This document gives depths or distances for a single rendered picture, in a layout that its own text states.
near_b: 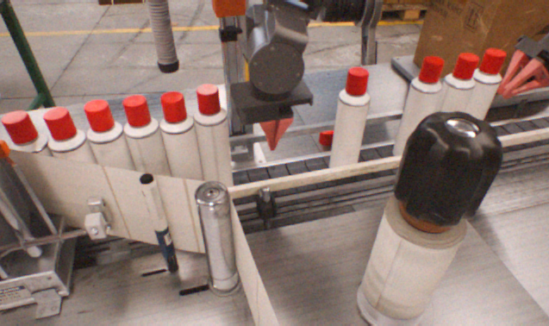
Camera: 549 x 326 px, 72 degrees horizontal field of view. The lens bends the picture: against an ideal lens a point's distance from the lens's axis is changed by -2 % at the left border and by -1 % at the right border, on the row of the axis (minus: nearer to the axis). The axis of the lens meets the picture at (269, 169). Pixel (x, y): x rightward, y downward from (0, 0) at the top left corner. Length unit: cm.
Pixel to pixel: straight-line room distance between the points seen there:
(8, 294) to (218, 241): 30
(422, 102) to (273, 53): 38
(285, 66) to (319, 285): 32
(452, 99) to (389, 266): 39
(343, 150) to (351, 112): 8
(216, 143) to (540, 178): 68
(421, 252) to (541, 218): 48
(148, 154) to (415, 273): 40
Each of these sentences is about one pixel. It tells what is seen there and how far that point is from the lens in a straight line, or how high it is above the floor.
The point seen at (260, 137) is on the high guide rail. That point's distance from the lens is 68.
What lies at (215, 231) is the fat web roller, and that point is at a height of 102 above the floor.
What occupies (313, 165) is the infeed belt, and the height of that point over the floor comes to 88.
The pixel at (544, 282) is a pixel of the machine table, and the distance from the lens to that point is 77.
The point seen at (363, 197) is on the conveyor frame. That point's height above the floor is 84.
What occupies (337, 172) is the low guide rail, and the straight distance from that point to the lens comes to 69.
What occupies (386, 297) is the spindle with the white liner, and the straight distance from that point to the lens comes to 50.
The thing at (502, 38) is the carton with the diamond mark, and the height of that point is 102.
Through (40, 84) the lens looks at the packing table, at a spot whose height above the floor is 26.
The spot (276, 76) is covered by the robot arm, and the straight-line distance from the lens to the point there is 40.
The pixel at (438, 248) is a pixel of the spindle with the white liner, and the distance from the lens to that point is 42.
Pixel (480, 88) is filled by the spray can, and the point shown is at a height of 103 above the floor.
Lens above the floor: 137
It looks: 42 degrees down
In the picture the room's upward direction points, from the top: straight up
